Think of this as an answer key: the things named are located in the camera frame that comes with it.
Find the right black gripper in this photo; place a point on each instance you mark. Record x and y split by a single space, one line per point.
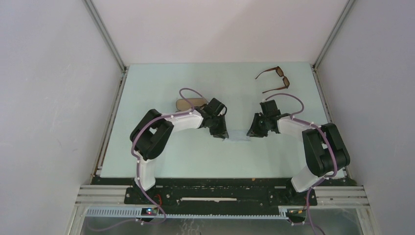
254 131

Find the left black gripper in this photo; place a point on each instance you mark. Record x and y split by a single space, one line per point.
221 132

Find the black glasses case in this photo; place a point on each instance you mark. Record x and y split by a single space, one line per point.
183 105

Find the light blue cleaning cloth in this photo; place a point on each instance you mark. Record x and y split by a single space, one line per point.
237 136

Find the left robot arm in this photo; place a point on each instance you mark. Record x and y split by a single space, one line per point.
152 133

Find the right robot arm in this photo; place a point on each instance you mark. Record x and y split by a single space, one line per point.
324 149

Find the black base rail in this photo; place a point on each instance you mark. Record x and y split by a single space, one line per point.
228 197

